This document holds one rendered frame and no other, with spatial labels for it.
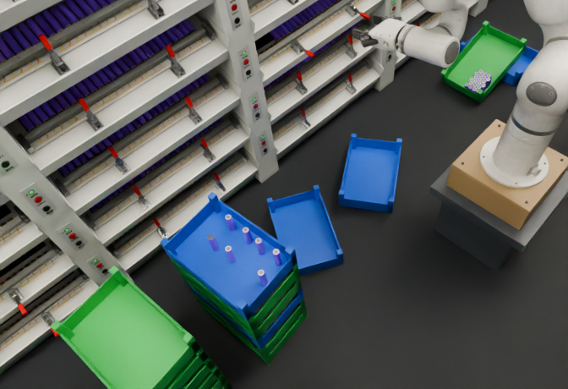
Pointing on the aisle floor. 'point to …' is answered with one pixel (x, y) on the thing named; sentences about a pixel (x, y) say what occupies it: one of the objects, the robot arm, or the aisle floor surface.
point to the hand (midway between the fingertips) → (365, 26)
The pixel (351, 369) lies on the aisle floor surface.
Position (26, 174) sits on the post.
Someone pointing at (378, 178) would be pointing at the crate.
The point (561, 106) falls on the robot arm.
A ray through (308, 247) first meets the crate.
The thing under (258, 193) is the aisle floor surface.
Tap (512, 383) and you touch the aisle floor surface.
